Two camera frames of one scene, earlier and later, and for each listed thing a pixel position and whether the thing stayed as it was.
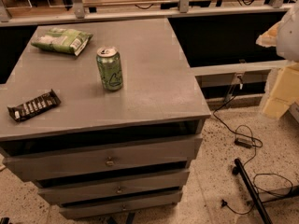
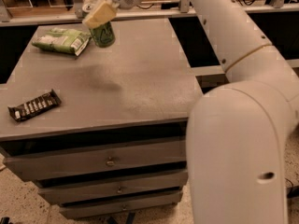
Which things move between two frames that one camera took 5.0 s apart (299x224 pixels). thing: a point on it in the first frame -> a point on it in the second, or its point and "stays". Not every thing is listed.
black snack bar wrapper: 35,105 stays
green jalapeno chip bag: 63,39 stays
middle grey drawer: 129,187 stays
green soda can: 109,63 -> 104,35
